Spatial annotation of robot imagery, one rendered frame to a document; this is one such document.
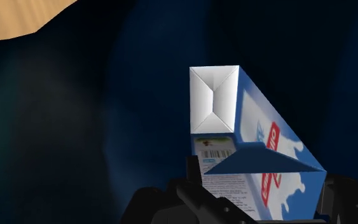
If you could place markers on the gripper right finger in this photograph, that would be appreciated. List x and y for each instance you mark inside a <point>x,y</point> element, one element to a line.
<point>346,201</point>

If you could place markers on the dark blue sofa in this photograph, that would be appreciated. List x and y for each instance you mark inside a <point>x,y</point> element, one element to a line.
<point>104,124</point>

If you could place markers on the blue and white milk carton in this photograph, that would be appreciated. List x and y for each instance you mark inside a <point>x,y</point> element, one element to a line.
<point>253,149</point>

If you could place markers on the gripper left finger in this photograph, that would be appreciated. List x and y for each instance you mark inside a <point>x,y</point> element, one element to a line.
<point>194,198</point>

